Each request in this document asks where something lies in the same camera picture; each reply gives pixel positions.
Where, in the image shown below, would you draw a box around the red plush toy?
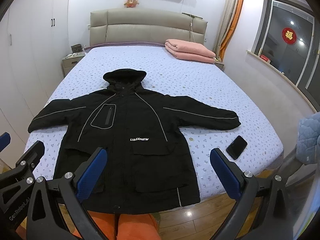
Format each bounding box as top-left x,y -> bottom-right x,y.
124,0 -> 139,8

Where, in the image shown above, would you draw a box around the red window decoration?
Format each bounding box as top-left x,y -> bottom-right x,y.
281,27 -> 297,45

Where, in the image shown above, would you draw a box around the dark window with frame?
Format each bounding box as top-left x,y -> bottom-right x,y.
252,0 -> 319,109

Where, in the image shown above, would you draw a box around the black smartphone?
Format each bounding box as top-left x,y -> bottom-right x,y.
226,135 -> 247,160

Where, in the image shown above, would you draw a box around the brown bag on nightstand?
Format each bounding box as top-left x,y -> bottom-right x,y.
71,44 -> 82,53

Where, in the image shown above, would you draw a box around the beige padded headboard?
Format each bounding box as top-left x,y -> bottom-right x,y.
89,8 -> 208,46

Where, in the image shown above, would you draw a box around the blue quilted cloth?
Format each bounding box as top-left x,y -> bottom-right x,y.
296,112 -> 320,165

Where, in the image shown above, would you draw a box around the black hooded jacket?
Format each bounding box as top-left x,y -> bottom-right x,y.
28,69 -> 240,215

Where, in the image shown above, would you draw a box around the orange trousers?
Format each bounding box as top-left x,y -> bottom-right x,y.
88,211 -> 161,240

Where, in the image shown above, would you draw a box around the white wardrobe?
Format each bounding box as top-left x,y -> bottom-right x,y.
1,0 -> 69,167

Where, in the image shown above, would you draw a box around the beige and orange curtain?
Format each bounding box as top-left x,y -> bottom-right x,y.
213,0 -> 244,62

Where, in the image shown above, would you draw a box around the bed with floral quilt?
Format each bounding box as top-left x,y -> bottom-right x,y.
24,41 -> 284,201

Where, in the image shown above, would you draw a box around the grey bedside table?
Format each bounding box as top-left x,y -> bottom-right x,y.
62,52 -> 86,76

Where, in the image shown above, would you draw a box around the folded pink blanket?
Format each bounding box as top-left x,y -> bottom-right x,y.
164,39 -> 216,64

